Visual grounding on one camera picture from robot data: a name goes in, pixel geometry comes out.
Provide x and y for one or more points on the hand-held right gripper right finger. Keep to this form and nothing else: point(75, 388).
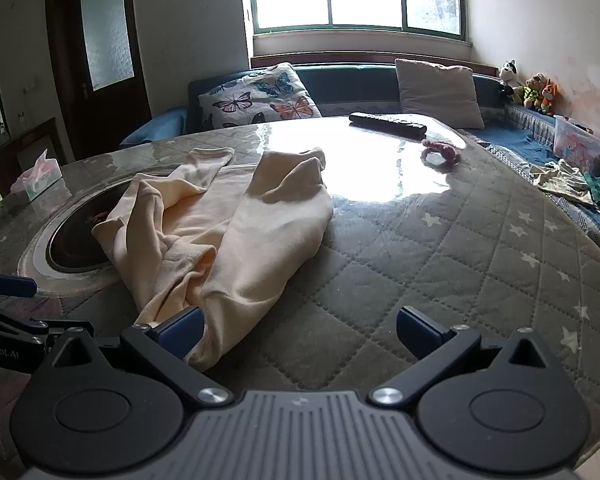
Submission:
point(416, 332)

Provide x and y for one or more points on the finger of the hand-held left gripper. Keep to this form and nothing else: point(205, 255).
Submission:
point(25, 327)
point(10, 285)

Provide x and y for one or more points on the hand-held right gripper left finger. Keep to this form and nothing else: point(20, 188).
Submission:
point(182, 332)

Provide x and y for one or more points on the cream pants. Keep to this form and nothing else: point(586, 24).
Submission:
point(260, 230)

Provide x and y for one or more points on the round black cooktop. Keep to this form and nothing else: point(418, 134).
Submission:
point(75, 240)

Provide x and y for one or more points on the tissue box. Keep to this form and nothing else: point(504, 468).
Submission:
point(40, 177)

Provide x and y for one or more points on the pink hair scrunchie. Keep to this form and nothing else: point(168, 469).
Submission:
point(442, 150)

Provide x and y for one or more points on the black remote control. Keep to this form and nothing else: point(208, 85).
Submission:
point(387, 125)

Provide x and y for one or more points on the beige crumpled cloth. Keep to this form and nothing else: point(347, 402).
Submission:
point(560, 180)

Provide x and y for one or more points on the dark wooden door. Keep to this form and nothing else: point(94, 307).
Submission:
point(70, 60)

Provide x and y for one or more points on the plain grey pillow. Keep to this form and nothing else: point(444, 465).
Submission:
point(440, 92)

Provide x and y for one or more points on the butterfly print pillow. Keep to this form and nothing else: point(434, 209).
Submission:
point(260, 97)

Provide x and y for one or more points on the clear plastic storage box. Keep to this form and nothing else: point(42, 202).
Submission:
point(577, 145)

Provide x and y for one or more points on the blue sofa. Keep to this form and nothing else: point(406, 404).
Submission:
point(350, 85)

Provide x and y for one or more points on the brown plush bear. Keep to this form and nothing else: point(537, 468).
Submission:
point(531, 91)

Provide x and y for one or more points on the orange plush fox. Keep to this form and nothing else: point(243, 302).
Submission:
point(548, 96)

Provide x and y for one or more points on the black and white plush toy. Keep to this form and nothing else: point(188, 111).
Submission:
point(508, 74)

